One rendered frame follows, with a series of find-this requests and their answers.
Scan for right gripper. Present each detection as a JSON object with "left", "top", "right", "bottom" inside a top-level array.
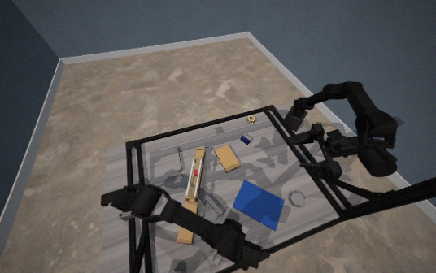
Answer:
[{"left": 293, "top": 123, "right": 355, "bottom": 180}]

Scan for tan flat wooden board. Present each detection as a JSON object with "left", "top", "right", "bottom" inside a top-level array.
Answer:
[{"left": 214, "top": 145, "right": 241, "bottom": 173}]

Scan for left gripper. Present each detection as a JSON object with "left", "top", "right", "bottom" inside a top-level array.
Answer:
[{"left": 201, "top": 237, "right": 249, "bottom": 271}]

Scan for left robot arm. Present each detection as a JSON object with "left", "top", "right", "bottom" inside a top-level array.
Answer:
[{"left": 111, "top": 184, "right": 261, "bottom": 269}]

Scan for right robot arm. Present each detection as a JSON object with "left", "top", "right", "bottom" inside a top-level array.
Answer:
[{"left": 291, "top": 81, "right": 398, "bottom": 177}]

